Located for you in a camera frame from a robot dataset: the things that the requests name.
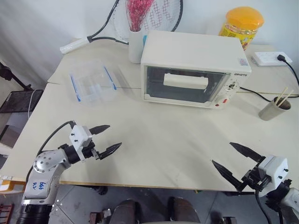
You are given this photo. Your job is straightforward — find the white power strip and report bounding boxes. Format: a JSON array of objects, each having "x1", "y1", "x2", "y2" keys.
[{"x1": 254, "y1": 51, "x2": 293, "y2": 68}]

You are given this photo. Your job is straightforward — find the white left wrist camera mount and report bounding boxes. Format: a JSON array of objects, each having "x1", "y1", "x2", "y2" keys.
[{"x1": 69, "y1": 125, "x2": 93, "y2": 162}]

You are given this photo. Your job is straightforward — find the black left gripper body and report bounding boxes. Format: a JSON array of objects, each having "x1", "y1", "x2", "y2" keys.
[{"x1": 81, "y1": 140, "x2": 100, "y2": 161}]

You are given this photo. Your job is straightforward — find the white cylindrical vase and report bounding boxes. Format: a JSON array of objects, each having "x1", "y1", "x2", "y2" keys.
[{"x1": 128, "y1": 29, "x2": 147, "y2": 64}]

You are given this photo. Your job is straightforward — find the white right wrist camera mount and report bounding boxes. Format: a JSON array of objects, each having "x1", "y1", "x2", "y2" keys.
[{"x1": 258, "y1": 154, "x2": 289, "y2": 190}]

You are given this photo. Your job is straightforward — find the black power cord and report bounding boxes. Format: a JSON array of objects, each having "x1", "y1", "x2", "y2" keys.
[{"x1": 239, "y1": 86, "x2": 299, "y2": 103}]

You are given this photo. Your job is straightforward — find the black badminton racket white grip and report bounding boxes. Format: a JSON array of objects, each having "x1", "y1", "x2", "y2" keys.
[{"x1": 59, "y1": 0, "x2": 184, "y2": 55}]

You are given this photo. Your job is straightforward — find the clear plastic box blue clips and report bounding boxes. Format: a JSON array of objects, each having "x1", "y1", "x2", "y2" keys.
[{"x1": 69, "y1": 59, "x2": 118, "y2": 110}]

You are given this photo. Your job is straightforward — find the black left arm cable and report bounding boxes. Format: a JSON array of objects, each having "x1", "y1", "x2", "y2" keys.
[{"x1": 25, "y1": 120, "x2": 77, "y2": 187}]

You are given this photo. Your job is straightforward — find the yellow jar orange lid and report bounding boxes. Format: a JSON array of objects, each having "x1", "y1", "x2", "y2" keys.
[{"x1": 218, "y1": 6, "x2": 266, "y2": 51}]

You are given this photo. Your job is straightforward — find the black mesh seat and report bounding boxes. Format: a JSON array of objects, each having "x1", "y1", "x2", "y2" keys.
[{"x1": 0, "y1": 89, "x2": 44, "y2": 114}]

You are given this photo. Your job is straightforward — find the dark rounded shape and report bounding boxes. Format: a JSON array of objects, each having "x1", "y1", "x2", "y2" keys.
[
  {"x1": 111, "y1": 198, "x2": 142, "y2": 224},
  {"x1": 167, "y1": 196, "x2": 201, "y2": 224}
]

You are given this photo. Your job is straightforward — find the thin white cable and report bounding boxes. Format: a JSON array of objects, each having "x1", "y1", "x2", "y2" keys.
[{"x1": 27, "y1": 89, "x2": 39, "y2": 119}]

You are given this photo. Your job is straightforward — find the black plug with cable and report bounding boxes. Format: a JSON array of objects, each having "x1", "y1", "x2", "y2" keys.
[{"x1": 276, "y1": 54, "x2": 299, "y2": 91}]

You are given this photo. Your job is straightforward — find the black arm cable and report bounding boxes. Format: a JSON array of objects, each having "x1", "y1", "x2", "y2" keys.
[
  {"x1": 25, "y1": 120, "x2": 77, "y2": 187},
  {"x1": 254, "y1": 188, "x2": 285, "y2": 224}
]

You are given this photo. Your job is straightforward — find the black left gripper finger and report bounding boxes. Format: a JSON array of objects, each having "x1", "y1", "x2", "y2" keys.
[
  {"x1": 90, "y1": 125, "x2": 111, "y2": 136},
  {"x1": 96, "y1": 142, "x2": 123, "y2": 161}
]

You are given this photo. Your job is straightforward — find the wooden chopstick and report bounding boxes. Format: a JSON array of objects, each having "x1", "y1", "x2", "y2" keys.
[
  {"x1": 277, "y1": 87, "x2": 289, "y2": 105},
  {"x1": 279, "y1": 89, "x2": 295, "y2": 106}
]

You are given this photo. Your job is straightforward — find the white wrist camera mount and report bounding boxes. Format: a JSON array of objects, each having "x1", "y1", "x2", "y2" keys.
[
  {"x1": 69, "y1": 125, "x2": 93, "y2": 162},
  {"x1": 258, "y1": 154, "x2": 289, "y2": 190}
]

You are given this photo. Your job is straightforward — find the black stand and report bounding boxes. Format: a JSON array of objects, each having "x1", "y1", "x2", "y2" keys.
[{"x1": 0, "y1": 61, "x2": 33, "y2": 92}]

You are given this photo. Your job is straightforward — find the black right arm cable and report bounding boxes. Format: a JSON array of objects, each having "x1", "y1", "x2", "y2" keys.
[{"x1": 254, "y1": 188, "x2": 285, "y2": 224}]

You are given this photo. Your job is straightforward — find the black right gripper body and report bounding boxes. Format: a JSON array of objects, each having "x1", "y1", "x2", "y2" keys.
[{"x1": 241, "y1": 163, "x2": 273, "y2": 193}]

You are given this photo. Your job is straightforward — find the white toaster oven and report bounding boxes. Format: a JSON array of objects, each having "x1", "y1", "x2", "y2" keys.
[{"x1": 140, "y1": 30, "x2": 253, "y2": 111}]

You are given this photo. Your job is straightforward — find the grey cylindrical cup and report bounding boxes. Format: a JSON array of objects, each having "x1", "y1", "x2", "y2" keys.
[{"x1": 257, "y1": 96, "x2": 292, "y2": 121}]

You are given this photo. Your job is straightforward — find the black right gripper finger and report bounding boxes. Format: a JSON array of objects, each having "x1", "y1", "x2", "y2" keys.
[
  {"x1": 229, "y1": 142, "x2": 266, "y2": 164},
  {"x1": 211, "y1": 159, "x2": 246, "y2": 193}
]

